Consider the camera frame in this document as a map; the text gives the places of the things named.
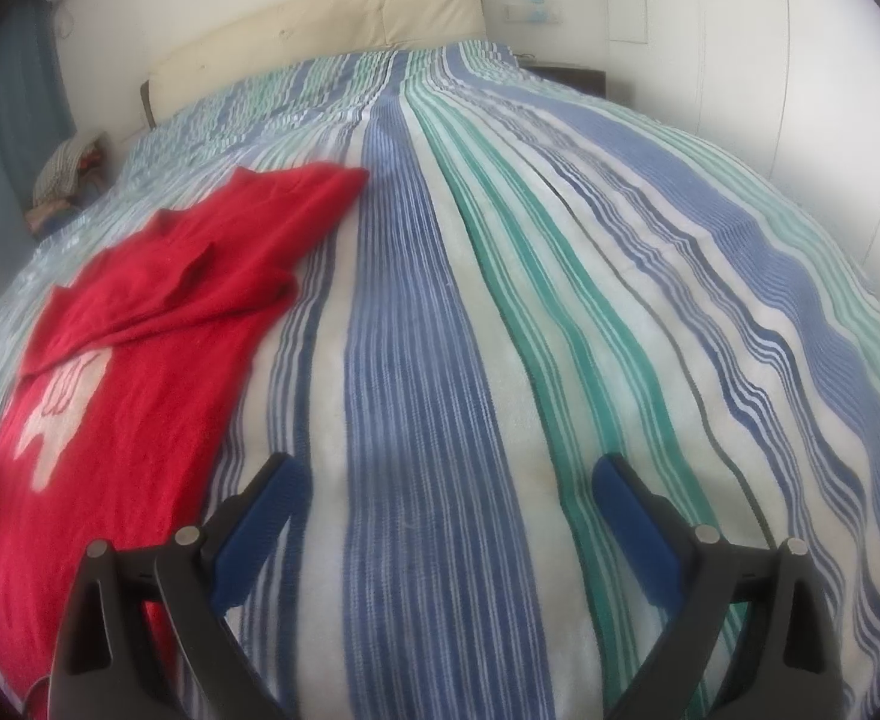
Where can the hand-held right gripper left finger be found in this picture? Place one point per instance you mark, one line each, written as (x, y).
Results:
(256, 532)

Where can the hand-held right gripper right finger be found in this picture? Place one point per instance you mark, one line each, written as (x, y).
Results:
(638, 525)

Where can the red sweater with white rabbit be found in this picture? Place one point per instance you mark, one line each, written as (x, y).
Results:
(147, 390)

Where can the pile of mixed clothes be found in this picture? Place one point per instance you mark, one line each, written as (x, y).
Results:
(65, 172)

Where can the striped blue green bed blanket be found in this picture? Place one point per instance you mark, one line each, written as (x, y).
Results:
(485, 315)

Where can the dark wooden nightstand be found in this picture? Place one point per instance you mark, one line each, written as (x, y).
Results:
(571, 79)

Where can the white wardrobe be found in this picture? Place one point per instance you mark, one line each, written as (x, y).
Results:
(769, 75)

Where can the blue curtain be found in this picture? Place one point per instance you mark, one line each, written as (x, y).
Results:
(5, 112)

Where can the cream padded headboard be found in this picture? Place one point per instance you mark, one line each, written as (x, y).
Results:
(320, 30)

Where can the white wall socket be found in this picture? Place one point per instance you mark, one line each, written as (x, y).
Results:
(533, 11)

